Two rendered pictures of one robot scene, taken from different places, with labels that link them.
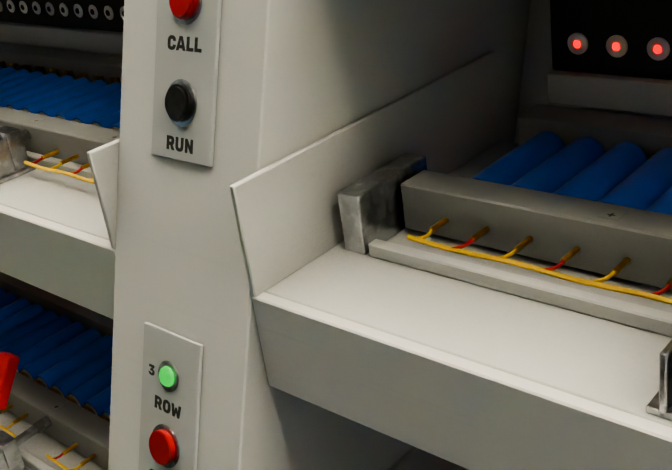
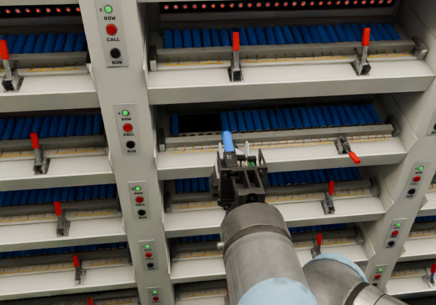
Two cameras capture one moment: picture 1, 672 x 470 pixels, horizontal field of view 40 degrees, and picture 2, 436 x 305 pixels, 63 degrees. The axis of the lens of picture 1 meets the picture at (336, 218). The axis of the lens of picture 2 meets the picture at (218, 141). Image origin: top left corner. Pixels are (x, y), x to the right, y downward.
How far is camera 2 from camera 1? 105 cm
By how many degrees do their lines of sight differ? 48
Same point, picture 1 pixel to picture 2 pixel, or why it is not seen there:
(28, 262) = (367, 162)
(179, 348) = (425, 163)
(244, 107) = not seen: outside the picture
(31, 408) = (316, 189)
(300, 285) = not seen: outside the picture
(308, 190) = not seen: outside the picture
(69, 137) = (359, 132)
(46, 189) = (361, 145)
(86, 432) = (339, 186)
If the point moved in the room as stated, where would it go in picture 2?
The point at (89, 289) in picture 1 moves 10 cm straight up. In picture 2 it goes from (389, 161) to (401, 126)
